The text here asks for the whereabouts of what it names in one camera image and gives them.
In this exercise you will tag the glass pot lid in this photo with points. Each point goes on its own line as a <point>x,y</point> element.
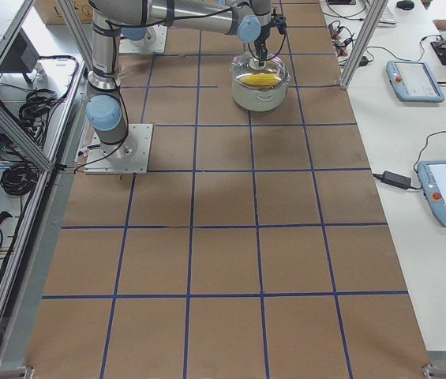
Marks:
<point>245,64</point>

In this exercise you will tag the aluminium frame post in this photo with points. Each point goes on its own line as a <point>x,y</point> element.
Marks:
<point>364,36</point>

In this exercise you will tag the yellow corn cob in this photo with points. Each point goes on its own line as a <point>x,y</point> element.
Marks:
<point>260,80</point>

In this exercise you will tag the far blue teach pendant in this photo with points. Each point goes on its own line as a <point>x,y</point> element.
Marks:
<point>413,82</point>

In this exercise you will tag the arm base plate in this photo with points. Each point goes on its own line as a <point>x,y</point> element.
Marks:
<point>150,40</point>
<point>130,158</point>

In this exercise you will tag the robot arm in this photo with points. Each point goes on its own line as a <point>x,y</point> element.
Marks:
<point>250,21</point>

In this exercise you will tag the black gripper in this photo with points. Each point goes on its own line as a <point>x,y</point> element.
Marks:
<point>261,42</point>

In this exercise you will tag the black power adapter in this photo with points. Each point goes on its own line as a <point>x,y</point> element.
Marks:
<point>396,180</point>

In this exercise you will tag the pale green electric pot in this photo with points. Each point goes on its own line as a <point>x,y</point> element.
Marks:
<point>257,100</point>

